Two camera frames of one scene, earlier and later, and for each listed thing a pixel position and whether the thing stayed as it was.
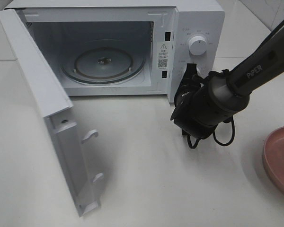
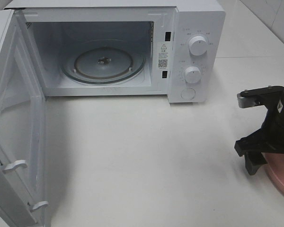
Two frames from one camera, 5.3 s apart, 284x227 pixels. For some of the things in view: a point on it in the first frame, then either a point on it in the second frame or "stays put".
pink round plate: x=278 y=155 stays put
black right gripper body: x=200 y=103 to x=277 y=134
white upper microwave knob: x=197 y=45 stays put
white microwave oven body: x=125 y=48 stays put
